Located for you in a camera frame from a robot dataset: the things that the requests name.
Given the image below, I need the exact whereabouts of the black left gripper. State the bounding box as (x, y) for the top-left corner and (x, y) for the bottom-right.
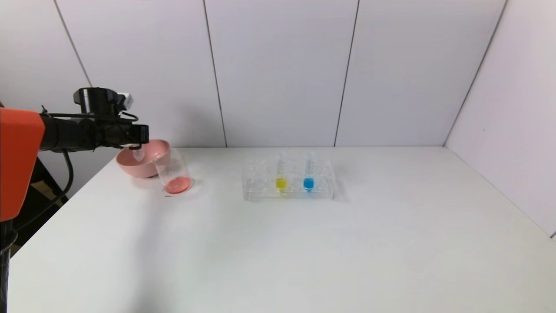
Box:
(107, 124), (149, 150)

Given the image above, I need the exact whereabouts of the test tube with yellow pigment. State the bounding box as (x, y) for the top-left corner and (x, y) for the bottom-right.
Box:
(275, 151), (288, 194)

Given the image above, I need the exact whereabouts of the test tube with blue pigment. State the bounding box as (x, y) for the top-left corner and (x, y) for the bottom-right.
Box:
(303, 151), (315, 193)

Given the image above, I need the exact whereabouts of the clear acrylic test tube rack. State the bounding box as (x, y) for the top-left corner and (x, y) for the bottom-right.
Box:
(242, 156), (338, 201)

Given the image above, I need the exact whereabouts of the pink bowl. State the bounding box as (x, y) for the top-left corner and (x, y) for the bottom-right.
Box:
(116, 139), (171, 179)

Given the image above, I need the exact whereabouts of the clear glass beaker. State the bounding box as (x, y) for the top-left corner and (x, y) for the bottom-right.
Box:
(152, 148), (193, 195)

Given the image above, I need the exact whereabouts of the brown cardboard box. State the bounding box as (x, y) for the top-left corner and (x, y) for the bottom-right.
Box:
(33, 174), (66, 201)

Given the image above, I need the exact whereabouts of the black robot torso column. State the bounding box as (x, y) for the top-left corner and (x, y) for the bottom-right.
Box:
(0, 220), (18, 313)

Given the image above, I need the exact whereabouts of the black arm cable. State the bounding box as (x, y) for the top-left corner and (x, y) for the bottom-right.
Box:
(13, 150), (74, 231)

